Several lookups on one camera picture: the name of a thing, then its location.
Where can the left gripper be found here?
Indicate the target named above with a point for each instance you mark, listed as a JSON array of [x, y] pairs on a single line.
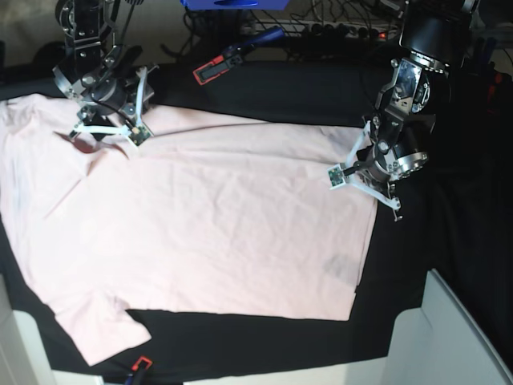
[[378, 164]]

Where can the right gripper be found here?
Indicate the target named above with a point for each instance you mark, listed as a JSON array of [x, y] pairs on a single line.
[[127, 98]]

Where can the pink T-shirt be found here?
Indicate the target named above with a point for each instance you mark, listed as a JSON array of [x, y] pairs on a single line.
[[214, 214]]

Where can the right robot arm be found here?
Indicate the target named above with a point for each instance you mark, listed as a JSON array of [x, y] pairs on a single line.
[[97, 72]]

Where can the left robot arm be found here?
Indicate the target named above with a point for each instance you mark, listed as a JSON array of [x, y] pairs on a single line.
[[394, 141]]

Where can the black table cloth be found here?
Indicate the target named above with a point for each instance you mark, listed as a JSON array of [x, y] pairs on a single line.
[[457, 219]]

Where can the blue plastic box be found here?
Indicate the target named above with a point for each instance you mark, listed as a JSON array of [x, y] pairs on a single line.
[[235, 4]]

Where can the white power strip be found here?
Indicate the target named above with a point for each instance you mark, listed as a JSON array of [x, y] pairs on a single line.
[[303, 28]]

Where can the blue handled clamp, red jaw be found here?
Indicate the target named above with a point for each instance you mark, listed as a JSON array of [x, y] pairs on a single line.
[[233, 56]]

